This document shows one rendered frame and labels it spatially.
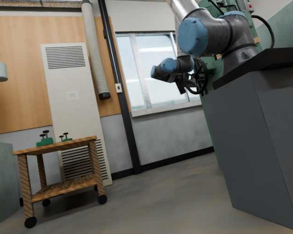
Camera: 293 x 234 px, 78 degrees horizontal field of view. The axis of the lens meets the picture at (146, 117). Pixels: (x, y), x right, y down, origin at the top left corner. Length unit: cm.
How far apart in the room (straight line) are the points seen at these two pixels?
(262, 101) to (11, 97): 260
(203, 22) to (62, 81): 188
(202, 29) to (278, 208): 71
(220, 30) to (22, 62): 250
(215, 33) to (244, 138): 44
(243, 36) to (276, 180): 60
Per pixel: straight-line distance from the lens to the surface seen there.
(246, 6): 209
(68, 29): 309
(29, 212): 160
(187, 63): 124
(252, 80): 76
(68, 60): 251
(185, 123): 292
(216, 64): 163
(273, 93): 81
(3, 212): 224
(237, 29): 96
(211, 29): 86
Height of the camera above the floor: 39
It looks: 8 degrees up
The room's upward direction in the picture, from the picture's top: 13 degrees counter-clockwise
